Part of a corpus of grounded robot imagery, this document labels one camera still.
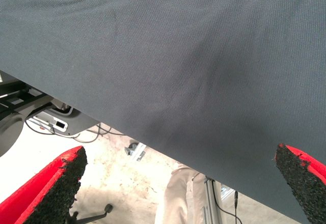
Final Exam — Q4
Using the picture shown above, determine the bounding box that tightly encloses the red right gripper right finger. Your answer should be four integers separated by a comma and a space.
274, 144, 326, 224

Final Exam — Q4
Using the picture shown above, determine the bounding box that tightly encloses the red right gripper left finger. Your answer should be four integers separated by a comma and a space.
0, 146, 88, 224

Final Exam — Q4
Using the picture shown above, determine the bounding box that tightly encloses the black office chair base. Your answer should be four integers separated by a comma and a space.
65, 203, 114, 224

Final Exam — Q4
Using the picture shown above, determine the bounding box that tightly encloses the grey round metal disc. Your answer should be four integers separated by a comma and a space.
0, 111, 26, 158

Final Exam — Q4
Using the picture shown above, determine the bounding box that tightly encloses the white panel with slot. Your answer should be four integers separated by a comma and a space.
30, 108, 75, 134

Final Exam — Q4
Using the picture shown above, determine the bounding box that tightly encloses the aluminium profile leg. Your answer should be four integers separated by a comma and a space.
202, 178, 225, 224

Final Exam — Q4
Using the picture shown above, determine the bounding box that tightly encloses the dark grey table cloth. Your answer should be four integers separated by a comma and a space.
0, 0, 326, 224

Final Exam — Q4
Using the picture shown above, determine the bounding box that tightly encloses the thin black floor cable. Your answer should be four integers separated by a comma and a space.
72, 122, 113, 144

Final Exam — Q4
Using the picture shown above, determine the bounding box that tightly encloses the thin black hanging cable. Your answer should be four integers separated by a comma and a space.
213, 180, 243, 224

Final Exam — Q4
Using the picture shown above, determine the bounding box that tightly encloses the black metal frame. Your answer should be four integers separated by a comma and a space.
0, 80, 51, 118

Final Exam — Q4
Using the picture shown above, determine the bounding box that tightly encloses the small aluminium bracket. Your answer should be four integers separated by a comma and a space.
124, 142, 147, 162

